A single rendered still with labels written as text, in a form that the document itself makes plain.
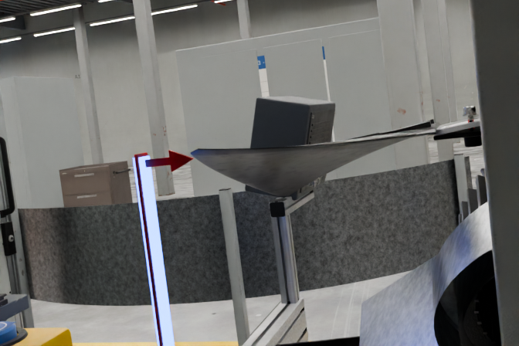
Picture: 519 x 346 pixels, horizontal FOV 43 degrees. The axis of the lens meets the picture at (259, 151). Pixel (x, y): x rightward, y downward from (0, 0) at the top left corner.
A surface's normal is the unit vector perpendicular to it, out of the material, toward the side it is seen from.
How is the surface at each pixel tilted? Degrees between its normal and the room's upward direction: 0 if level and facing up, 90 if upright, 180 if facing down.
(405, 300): 55
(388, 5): 90
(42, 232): 90
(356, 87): 90
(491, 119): 130
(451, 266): 66
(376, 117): 90
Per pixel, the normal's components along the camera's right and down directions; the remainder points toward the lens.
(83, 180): -0.26, 0.08
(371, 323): -0.85, -0.46
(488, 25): -0.15, 0.70
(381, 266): 0.31, 0.01
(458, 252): -0.95, -0.29
